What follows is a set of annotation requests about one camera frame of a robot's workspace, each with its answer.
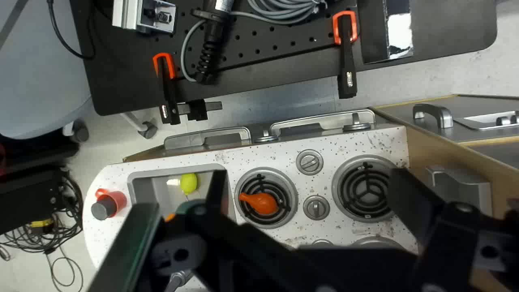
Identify black equipment box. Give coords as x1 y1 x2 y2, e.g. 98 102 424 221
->
0 135 79 234

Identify black perforated mounting board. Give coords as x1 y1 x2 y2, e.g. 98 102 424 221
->
69 0 499 117

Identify yellow toy lemon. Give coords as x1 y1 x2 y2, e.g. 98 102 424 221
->
178 172 200 196

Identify tangled black floor cables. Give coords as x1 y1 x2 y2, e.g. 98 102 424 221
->
0 167 87 292

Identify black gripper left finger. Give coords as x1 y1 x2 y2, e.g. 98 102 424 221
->
155 169 325 292

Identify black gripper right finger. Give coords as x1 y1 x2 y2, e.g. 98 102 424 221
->
389 167 519 292

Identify coiled gray cable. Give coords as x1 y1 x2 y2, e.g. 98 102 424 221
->
179 0 330 83

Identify gray stove knob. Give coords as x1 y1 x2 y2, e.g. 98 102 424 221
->
301 193 332 222
295 148 325 177

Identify aluminium extrusion bar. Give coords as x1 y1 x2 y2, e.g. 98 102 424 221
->
110 0 178 36

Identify white speckled toy kitchen countertop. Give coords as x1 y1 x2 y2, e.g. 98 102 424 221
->
82 125 419 273

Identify wooden toy kitchen cabinet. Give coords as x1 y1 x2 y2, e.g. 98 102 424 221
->
371 94 519 292

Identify pale blue rounded seat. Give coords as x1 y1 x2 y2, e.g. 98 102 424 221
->
0 0 93 140

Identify orange and black clamp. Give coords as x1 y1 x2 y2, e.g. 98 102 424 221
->
150 50 183 127
330 8 361 101

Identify red cup with gray lid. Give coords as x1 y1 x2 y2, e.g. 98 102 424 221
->
89 187 129 222

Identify square gray cabinet latch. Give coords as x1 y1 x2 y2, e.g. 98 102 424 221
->
426 164 492 214

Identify gray cabinet door handle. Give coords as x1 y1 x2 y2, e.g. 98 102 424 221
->
411 102 453 130

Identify black cable connector handle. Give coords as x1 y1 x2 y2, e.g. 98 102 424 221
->
191 7 236 86

